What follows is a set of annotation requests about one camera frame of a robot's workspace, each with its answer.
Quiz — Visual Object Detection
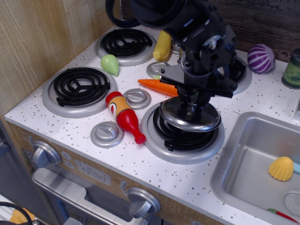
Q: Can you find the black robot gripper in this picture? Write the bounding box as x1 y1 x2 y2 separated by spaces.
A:
159 35 237 107

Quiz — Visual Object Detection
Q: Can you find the shiny steel pot lid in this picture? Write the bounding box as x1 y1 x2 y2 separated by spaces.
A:
159 97 221 133

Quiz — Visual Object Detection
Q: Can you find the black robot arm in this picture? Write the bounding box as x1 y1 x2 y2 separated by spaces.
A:
105 0 237 107

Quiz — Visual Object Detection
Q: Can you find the back right black burner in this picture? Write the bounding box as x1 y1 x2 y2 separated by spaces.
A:
228 58 252 95

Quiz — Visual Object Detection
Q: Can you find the black burner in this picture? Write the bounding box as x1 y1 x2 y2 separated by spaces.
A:
141 103 225 165
228 58 252 95
42 67 118 118
96 28 156 67

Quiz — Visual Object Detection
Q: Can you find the yellow toy mustard bottle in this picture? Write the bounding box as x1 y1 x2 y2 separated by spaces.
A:
153 30 172 61

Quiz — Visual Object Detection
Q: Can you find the purple striped toy onion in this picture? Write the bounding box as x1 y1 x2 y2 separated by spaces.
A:
247 44 275 73

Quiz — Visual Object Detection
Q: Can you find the green toy broccoli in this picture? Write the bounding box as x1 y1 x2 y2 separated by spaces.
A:
153 75 161 80

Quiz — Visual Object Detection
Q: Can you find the grey stovetop knob back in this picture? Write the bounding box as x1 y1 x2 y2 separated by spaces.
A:
146 61 170 78

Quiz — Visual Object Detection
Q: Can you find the grey stovetop knob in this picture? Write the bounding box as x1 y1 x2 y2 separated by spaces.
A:
123 88 151 110
146 61 170 78
90 121 124 148

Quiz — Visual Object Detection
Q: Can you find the orange toy carrot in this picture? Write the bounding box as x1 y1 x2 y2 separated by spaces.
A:
137 79 178 97

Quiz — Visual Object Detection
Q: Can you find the back left black burner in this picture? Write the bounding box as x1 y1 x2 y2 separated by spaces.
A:
96 28 156 67

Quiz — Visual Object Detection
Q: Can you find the grey stovetop knob upper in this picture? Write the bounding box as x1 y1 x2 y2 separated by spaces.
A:
123 88 151 110

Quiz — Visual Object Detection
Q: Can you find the green labelled toy can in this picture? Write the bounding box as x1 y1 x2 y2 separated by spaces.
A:
281 48 300 90

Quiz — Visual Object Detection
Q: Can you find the light green toy pear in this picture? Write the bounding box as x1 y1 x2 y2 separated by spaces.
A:
100 54 119 76

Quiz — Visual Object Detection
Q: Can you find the front right black burner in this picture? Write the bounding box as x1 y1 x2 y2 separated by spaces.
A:
141 103 225 165

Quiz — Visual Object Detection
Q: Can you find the red toy ketchup bottle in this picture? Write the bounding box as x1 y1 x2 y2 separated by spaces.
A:
105 91 146 144

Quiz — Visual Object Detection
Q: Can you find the silver toy sink basin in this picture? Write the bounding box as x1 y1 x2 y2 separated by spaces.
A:
211 112 300 225

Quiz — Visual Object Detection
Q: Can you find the grey stovetop knob lower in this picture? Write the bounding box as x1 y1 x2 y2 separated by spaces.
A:
90 121 124 148

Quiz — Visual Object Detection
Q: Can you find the front left black burner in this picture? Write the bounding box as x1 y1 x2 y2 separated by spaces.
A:
42 67 118 118

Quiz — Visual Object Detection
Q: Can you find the yellow toy corn piece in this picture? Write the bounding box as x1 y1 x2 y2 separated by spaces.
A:
268 157 294 181

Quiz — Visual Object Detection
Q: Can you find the light blue toy item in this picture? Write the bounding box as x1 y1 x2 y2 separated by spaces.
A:
291 157 300 174

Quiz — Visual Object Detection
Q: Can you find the right grey oven knob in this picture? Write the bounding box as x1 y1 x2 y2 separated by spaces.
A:
127 187 161 218

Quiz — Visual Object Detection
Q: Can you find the grey oven knob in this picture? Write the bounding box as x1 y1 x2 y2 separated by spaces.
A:
127 187 161 218
32 140 61 168

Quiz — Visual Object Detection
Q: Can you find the red toy chili pepper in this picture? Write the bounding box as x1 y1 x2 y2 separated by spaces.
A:
267 208 299 224

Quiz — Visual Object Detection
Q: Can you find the oven clock display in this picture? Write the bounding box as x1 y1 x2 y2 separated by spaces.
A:
75 160 111 186

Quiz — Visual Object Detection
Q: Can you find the left grey oven knob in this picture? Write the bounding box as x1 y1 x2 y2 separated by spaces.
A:
32 140 61 168

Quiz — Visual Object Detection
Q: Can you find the grey oven door handle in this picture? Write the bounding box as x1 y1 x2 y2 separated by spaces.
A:
32 168 148 225

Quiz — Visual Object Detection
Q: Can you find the black cable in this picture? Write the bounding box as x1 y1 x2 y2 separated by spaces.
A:
0 201 36 225

